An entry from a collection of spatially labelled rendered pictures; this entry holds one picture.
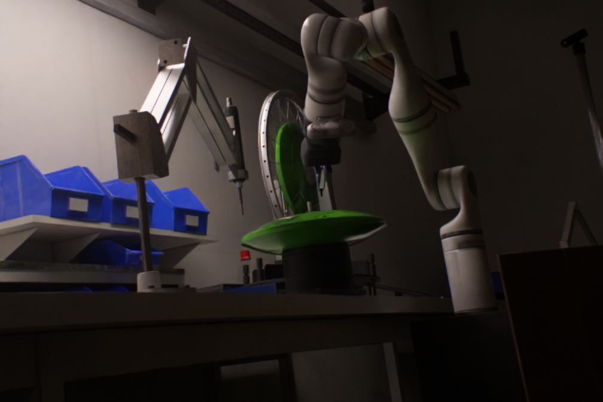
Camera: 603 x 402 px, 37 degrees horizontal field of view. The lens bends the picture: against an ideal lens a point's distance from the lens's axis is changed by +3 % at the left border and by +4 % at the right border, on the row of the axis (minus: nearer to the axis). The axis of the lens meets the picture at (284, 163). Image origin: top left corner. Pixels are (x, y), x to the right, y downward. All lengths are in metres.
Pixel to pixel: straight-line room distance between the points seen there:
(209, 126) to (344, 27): 0.48
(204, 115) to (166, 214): 0.90
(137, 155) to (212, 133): 0.58
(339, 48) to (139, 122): 0.38
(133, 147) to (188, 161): 1.89
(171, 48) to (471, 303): 0.84
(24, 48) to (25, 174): 0.48
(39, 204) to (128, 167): 0.97
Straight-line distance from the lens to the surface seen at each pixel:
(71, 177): 2.51
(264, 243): 1.82
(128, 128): 1.37
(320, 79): 1.59
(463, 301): 2.00
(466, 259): 2.00
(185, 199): 2.92
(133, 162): 1.36
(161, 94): 1.56
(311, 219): 1.74
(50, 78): 2.74
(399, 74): 1.88
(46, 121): 2.67
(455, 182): 2.02
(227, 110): 2.18
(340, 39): 1.53
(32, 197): 2.33
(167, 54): 1.70
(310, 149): 1.69
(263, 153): 2.50
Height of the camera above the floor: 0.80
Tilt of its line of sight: 13 degrees up
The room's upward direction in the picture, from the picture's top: 7 degrees counter-clockwise
